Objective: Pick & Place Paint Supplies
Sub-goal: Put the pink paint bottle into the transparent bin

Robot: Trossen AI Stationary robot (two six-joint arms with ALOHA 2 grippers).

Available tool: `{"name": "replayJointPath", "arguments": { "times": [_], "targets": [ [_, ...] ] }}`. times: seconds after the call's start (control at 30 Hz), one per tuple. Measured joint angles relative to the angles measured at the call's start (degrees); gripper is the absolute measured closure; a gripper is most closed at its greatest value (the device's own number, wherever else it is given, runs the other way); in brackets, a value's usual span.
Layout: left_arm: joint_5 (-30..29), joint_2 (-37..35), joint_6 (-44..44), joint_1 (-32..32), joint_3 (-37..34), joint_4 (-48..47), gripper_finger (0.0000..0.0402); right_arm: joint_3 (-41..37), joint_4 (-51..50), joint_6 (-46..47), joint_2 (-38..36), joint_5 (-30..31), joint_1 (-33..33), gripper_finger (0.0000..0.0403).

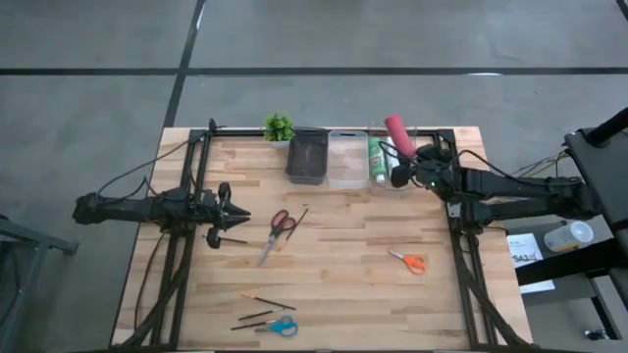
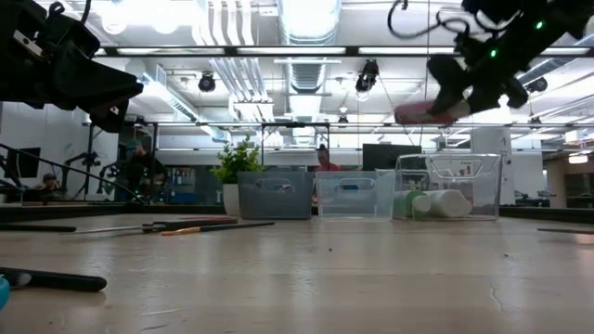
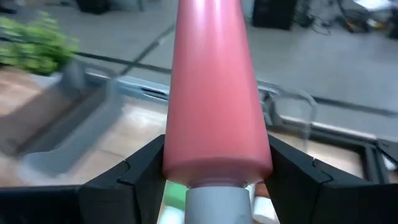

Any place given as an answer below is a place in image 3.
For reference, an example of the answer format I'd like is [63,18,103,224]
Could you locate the small clear plastic bin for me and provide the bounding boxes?
[83,73,172,187]

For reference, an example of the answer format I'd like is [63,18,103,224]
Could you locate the pink paint bottle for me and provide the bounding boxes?
[161,0,274,224]

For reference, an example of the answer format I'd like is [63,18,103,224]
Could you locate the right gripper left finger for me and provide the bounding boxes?
[79,133,169,224]

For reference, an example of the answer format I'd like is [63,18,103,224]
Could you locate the grey plastic bin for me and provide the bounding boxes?
[0,60,125,187]

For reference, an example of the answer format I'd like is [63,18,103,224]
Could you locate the green potted plant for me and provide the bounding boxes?
[0,11,80,77]

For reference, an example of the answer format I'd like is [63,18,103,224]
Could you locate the black equipment box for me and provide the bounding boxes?
[75,0,112,16]
[251,0,299,31]

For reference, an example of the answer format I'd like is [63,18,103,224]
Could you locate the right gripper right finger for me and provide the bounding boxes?
[265,133,398,224]

